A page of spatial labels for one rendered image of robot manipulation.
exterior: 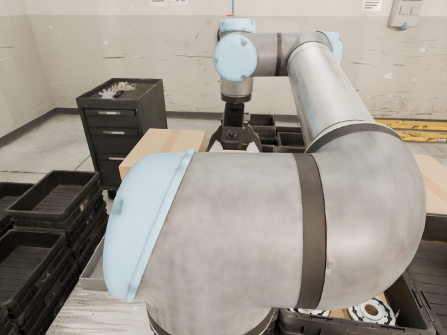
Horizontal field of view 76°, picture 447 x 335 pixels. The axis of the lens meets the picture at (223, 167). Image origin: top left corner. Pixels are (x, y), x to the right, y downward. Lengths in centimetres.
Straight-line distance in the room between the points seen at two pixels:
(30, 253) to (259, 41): 155
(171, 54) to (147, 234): 392
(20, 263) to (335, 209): 167
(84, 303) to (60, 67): 402
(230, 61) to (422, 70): 407
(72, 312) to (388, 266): 92
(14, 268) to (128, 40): 316
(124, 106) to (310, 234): 200
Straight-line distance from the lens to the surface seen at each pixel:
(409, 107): 460
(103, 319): 98
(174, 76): 412
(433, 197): 122
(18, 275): 171
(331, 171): 20
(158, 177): 20
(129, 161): 126
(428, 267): 104
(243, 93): 65
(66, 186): 202
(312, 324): 69
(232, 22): 63
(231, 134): 61
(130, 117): 216
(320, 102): 34
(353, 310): 81
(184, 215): 18
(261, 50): 53
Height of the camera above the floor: 148
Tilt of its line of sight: 30 degrees down
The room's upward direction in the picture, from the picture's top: straight up
